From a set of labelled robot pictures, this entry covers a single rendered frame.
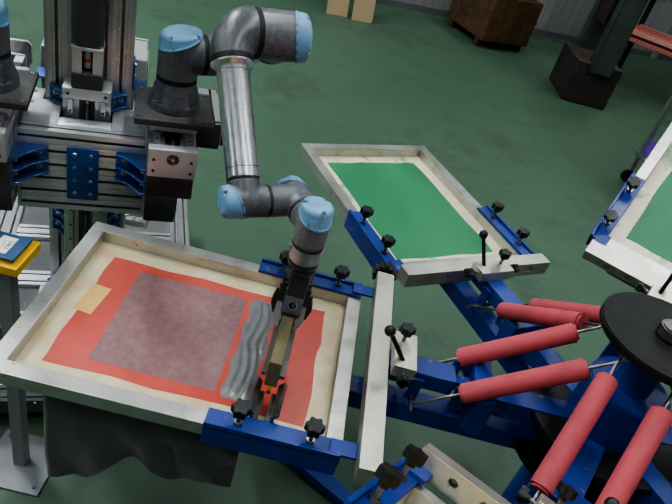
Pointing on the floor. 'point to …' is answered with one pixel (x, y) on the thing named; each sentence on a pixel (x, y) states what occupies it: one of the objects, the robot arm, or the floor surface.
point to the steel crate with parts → (496, 21)
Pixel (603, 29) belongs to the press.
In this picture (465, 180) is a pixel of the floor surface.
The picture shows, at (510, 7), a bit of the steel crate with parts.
